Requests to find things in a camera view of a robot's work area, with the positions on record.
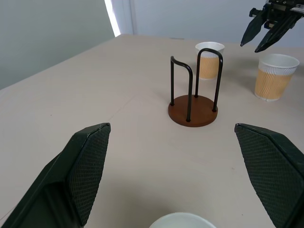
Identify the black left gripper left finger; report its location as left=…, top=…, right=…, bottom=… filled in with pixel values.
left=0, top=123, right=112, bottom=228

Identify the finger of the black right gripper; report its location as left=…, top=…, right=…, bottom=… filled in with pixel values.
left=240, top=9, right=268, bottom=47
left=254, top=14, right=302, bottom=53

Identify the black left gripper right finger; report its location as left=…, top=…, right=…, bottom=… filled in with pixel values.
left=234, top=123, right=304, bottom=228

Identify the orange ripple white paper cup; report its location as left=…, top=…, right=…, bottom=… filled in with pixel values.
left=195, top=41, right=225, bottom=80
left=148, top=212, right=217, bottom=228
left=254, top=53, right=300, bottom=103

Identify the wooden wire cup holder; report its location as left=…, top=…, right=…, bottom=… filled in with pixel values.
left=168, top=48, right=224, bottom=128

